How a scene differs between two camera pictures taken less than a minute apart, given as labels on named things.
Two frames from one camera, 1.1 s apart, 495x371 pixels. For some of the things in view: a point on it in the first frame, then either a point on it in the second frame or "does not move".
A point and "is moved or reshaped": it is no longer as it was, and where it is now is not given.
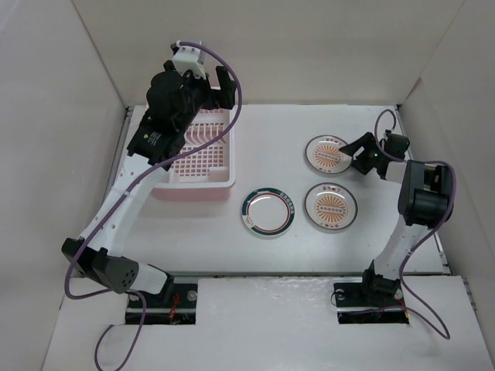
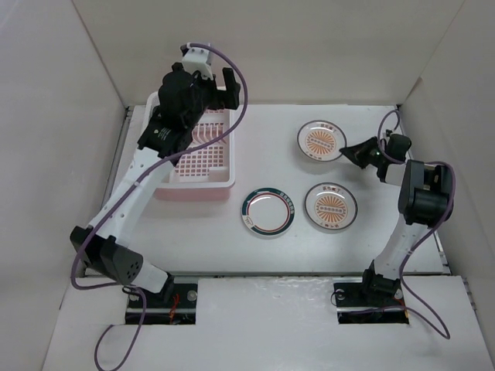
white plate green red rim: [267, 211] does not move
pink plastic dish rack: [206, 175] does not move
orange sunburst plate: [330, 205] does not move
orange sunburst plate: [322, 154] is moved or reshaped
